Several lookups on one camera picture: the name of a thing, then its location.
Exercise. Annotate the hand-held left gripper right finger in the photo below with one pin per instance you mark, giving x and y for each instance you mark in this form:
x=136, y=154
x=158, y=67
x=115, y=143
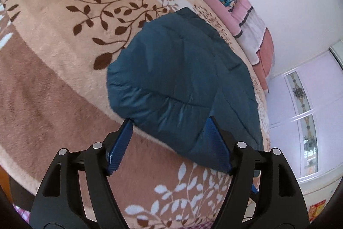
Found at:
x=217, y=148

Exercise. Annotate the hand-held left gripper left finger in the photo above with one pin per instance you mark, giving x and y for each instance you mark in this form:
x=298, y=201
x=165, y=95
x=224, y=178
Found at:
x=120, y=148

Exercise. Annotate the dark blue quilted jacket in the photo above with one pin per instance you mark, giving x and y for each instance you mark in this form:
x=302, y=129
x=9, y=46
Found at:
x=174, y=76

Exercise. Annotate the white wardrobe with floral panels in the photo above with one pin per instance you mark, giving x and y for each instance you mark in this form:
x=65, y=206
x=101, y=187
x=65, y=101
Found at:
x=281, y=111

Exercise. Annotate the beige leaf-patterned blanket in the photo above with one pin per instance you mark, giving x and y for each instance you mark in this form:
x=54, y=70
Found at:
x=53, y=84

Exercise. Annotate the salmon folded quilt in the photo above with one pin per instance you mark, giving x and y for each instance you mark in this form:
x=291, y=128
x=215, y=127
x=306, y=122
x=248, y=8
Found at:
x=268, y=57

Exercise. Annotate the red paper label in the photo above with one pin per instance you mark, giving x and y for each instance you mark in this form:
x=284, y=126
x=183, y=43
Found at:
x=316, y=210

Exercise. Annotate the pink plaid pants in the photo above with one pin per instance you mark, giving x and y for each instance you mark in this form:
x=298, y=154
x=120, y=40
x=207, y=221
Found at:
x=22, y=214

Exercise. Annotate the white folded quilt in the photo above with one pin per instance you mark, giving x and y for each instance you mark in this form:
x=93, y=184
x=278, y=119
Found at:
x=254, y=35

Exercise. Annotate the pink folded quilt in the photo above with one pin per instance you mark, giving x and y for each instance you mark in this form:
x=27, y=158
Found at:
x=235, y=14

